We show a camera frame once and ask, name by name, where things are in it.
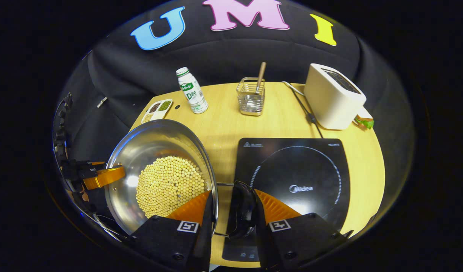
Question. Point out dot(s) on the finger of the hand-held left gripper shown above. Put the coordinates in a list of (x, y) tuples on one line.
[(102, 175)]

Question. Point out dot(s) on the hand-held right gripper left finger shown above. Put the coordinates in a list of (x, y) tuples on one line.
[(167, 241)]

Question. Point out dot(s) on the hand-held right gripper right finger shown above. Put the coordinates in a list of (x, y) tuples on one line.
[(303, 234)]

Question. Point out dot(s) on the steel pot with beans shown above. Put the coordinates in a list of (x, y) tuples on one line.
[(167, 185)]

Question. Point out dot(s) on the black induction cooktop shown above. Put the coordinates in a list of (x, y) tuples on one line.
[(299, 170)]

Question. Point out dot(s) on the divided snack plate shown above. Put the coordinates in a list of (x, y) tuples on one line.
[(157, 110)]

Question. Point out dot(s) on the white green drink bottle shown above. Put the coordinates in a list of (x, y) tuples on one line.
[(193, 94)]

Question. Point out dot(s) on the sandwich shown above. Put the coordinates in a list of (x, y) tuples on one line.
[(365, 121)]

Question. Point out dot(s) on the white toaster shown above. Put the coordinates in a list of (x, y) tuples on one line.
[(329, 102)]

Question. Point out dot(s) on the wooden spoon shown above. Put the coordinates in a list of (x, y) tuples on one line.
[(261, 75)]

